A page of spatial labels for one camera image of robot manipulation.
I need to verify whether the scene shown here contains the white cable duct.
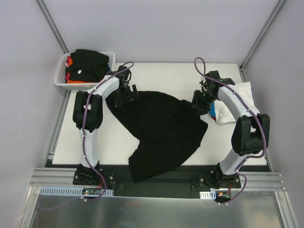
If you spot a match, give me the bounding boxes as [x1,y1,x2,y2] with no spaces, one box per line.
[199,190,216,200]
[40,187,114,197]

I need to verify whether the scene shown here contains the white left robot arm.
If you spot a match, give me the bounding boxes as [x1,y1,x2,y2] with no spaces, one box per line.
[72,62,139,185]

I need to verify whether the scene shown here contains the black t shirt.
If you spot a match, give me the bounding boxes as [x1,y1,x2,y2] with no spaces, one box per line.
[66,49,110,83]
[106,91,208,183]

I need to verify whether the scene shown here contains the black t shirt in basket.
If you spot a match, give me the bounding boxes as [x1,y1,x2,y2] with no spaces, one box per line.
[66,49,110,83]

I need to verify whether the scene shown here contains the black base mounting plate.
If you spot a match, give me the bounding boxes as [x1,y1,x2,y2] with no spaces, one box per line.
[73,165,241,199]

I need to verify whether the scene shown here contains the dark blue t shirt in basket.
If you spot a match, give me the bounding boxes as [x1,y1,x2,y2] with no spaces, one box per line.
[104,64,111,75]

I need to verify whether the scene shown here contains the white plastic laundry basket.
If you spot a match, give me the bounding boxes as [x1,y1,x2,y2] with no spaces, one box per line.
[54,51,116,91]

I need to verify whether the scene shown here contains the right aluminium frame post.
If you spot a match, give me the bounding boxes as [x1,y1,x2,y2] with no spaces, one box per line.
[240,0,287,72]

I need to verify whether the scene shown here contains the orange t shirt in basket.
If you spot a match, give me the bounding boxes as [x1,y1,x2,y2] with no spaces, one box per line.
[66,57,103,84]

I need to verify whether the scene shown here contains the pink t shirt in basket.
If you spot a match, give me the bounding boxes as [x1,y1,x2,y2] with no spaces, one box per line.
[65,56,71,83]

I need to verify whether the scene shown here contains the left white cable duct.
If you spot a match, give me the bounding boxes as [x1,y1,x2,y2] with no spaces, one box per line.
[40,187,114,197]

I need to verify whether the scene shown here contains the aluminium front rail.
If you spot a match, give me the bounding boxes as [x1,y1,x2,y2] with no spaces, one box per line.
[30,168,287,191]

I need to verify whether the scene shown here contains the white t shirt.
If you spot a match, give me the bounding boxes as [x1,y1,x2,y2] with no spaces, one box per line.
[214,82,260,124]

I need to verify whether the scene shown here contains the aluminium frame post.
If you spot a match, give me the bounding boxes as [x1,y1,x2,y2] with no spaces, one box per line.
[240,0,287,72]
[34,0,69,65]

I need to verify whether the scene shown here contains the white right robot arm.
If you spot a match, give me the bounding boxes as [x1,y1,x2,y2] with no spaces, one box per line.
[192,71,270,189]

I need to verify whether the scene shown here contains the right white cable duct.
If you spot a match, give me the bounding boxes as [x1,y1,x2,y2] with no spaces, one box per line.
[199,190,216,200]

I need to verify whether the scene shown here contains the left aluminium frame post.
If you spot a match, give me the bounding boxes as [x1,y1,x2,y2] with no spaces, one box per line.
[34,0,69,65]

